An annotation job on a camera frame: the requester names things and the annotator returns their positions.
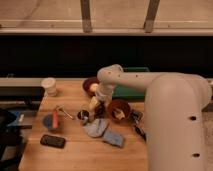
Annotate green plastic tray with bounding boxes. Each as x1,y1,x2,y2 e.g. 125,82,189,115
112,67,149,100

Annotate orange carrot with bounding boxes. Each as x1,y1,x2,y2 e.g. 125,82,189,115
52,111,58,129

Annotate orange bowl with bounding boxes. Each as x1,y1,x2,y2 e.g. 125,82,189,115
107,99,131,122

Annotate white paper cup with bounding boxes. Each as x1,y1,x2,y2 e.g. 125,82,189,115
41,77,57,97

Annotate pale food piece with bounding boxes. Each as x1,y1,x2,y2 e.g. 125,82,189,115
114,109,125,120

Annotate dark red bowl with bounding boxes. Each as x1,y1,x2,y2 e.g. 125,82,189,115
82,77,99,97

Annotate metal spoon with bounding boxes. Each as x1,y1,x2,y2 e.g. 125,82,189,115
56,106,75,120

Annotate dark purple grape bunch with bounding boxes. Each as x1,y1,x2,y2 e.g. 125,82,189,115
94,103,105,119

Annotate blue box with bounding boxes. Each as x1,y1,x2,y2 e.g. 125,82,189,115
8,111,24,127

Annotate grey-blue cloth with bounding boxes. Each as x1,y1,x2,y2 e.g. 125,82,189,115
84,118,109,138

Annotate blue sponge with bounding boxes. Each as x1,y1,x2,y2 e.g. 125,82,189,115
103,130,124,148

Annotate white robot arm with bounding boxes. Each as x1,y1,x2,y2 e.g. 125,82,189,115
96,64,212,171

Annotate small blue dish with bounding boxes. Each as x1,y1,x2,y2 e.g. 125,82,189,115
42,114,61,131

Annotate yellow round fruit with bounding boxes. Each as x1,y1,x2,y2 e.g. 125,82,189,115
89,83,99,92

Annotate small metal cup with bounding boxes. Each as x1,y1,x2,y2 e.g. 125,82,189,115
77,110,89,125

